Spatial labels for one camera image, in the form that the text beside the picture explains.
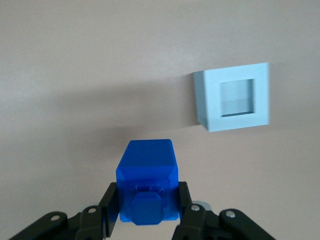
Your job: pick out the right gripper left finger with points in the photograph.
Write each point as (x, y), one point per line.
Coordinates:
(82, 225)

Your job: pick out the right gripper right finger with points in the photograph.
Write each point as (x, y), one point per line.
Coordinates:
(200, 225)

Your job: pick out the blue plastic insert part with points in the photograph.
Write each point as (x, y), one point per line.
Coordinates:
(147, 162)

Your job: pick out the gray square socket base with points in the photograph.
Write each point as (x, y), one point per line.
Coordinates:
(212, 100)

